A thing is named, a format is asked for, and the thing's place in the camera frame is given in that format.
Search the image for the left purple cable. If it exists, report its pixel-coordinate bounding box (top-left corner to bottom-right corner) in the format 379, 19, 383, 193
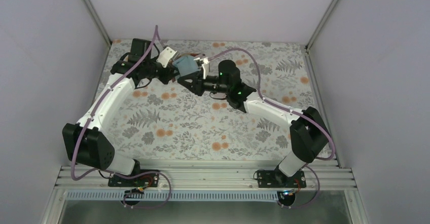
69, 25, 172, 210

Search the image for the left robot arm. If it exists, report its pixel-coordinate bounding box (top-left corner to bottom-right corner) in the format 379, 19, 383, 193
62, 39, 177, 186

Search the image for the aluminium rail frame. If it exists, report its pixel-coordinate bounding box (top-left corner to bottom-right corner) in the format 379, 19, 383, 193
55, 150, 357, 191

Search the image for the slotted grey cable duct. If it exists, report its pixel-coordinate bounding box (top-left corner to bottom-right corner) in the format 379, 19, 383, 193
65, 190, 278, 202

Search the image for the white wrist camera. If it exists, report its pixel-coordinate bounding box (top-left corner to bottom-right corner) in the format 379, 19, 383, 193
194, 57, 210, 80
156, 46, 177, 68

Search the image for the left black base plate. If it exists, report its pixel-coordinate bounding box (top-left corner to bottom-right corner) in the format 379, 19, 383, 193
108, 169, 160, 188

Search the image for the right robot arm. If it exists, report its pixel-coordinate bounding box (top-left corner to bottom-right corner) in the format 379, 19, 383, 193
173, 58, 332, 187

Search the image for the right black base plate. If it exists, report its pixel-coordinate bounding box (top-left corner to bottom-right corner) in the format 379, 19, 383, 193
253, 169, 307, 189

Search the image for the floral patterned table mat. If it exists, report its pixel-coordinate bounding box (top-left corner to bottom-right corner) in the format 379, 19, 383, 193
107, 40, 316, 161

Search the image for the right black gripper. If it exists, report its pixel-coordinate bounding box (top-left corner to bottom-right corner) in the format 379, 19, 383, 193
177, 70, 229, 96

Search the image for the purple cable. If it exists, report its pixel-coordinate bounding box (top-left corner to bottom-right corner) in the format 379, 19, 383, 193
69, 25, 172, 210
206, 48, 337, 210

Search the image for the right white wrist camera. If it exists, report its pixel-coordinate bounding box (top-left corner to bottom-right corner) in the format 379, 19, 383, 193
194, 57, 210, 80

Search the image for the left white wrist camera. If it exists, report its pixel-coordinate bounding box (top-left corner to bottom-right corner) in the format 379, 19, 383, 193
156, 46, 177, 68

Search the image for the brown leather card holder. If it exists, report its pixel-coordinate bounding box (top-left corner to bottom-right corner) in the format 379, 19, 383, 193
172, 54, 205, 79

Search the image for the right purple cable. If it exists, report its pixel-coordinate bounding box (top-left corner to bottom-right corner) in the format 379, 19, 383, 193
206, 48, 337, 210

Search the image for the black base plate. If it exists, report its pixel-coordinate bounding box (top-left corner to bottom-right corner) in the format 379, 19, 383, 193
108, 169, 160, 188
253, 169, 307, 189

